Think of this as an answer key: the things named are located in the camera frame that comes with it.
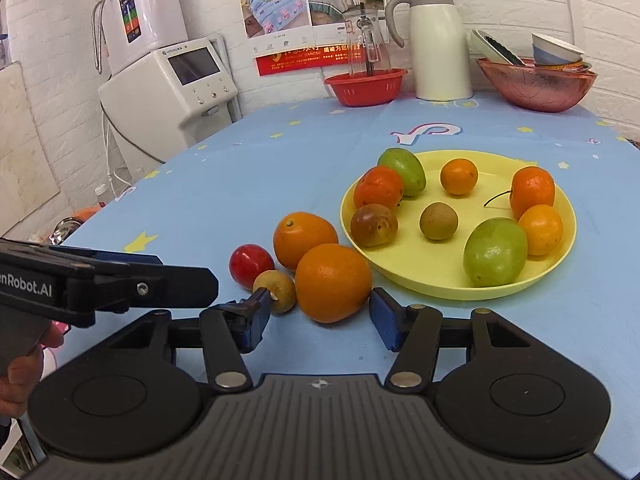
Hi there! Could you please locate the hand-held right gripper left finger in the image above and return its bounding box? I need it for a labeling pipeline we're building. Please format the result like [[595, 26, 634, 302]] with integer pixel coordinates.
[[100, 287, 273, 393]]

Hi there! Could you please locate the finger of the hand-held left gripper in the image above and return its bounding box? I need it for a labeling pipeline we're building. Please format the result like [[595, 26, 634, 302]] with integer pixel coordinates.
[[92, 266, 219, 311], [50, 245, 164, 267]]

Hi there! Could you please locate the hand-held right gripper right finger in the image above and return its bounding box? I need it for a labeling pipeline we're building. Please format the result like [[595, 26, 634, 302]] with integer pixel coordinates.
[[369, 287, 533, 393]]

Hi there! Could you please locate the brown longan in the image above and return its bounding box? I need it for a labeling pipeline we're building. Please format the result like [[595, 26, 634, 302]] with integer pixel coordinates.
[[252, 270, 297, 315]]

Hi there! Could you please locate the red plum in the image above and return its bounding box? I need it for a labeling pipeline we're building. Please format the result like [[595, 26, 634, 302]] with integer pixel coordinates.
[[229, 244, 276, 291]]

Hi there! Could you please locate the large orange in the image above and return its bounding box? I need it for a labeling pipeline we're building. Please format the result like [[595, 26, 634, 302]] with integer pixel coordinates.
[[295, 243, 373, 324], [273, 212, 340, 272]]

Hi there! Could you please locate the yellow plastic plate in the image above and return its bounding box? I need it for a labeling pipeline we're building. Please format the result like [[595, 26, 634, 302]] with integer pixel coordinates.
[[340, 150, 577, 301]]

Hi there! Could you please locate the red-brown plum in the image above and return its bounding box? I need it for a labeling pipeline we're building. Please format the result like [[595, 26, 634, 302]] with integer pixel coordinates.
[[350, 203, 399, 248]]

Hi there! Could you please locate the brown kiwi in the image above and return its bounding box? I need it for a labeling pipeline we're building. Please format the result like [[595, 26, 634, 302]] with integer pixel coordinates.
[[419, 202, 459, 240]]

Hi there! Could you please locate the reddish tangerine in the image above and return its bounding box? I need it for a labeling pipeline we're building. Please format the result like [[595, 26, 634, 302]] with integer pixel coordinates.
[[509, 166, 556, 220], [353, 165, 405, 210]]

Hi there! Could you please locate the small orange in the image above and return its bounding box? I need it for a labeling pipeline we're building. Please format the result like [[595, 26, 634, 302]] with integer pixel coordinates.
[[440, 158, 479, 196]]

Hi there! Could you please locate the yellow orange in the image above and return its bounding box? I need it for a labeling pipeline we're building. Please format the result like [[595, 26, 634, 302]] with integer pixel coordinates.
[[518, 204, 564, 256]]

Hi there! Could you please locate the person's left hand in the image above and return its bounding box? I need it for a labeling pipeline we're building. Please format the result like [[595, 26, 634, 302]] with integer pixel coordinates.
[[0, 322, 66, 416]]

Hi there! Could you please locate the white machine with screen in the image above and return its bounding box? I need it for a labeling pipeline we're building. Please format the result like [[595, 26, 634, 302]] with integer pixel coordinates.
[[97, 35, 240, 178]]

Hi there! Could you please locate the red plastic basket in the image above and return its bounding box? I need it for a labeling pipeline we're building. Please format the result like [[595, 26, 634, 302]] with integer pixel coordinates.
[[323, 68, 408, 107]]

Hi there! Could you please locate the white water purifier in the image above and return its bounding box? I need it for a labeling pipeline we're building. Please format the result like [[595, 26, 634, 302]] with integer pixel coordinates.
[[92, 0, 190, 76]]

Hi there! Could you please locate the clear glass pitcher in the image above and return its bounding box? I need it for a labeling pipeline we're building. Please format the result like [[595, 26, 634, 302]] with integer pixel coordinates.
[[345, 7, 392, 77]]

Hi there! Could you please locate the pink glass bowl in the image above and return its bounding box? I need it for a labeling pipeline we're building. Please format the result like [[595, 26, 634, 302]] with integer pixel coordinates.
[[476, 56, 598, 113]]

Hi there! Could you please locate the white thermos jug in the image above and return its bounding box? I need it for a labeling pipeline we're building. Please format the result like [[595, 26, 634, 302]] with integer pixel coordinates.
[[384, 0, 473, 102]]

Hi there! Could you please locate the white green bowl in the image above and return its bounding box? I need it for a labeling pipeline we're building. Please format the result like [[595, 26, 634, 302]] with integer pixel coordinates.
[[470, 29, 526, 67]]

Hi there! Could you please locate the dark plate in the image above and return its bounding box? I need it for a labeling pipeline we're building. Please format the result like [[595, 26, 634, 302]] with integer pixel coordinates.
[[487, 35, 527, 67]]

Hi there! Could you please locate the white machine cable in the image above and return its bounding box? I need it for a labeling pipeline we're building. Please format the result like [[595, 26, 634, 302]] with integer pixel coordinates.
[[101, 107, 137, 197]]

